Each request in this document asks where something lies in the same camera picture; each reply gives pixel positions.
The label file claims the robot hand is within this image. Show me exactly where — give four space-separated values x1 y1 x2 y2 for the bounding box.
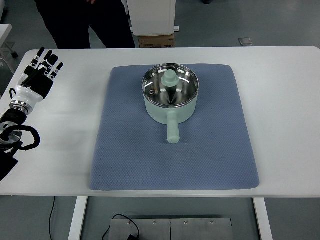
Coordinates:
13 46 65 105

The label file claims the green pot with handle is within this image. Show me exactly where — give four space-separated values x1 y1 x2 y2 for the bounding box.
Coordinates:
141 62 200 145

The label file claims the glass lid with green knob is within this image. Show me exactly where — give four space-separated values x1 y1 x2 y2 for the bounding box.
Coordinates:
141 63 200 107

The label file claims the white side table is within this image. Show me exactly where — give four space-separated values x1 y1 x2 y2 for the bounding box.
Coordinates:
0 23 13 51

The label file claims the person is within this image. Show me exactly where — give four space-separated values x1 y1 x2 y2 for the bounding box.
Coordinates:
33 0 136 50

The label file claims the cardboard box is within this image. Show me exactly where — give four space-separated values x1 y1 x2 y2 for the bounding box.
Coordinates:
138 33 176 49

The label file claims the white table leg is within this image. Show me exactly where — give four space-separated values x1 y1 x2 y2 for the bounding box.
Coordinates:
67 196 89 240
252 197 274 240

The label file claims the white cabinet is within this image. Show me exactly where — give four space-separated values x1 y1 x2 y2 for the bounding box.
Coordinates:
126 0 180 37

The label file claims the blue textured mat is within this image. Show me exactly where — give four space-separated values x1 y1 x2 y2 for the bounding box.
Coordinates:
89 64 260 192

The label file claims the grey metal plate with screws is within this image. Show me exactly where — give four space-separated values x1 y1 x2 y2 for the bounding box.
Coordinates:
109 217 233 240

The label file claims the thin black cable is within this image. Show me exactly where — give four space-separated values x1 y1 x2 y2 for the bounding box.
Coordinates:
48 196 56 240

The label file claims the black cable with adapter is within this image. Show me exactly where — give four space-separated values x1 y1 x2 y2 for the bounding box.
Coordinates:
101 213 141 240

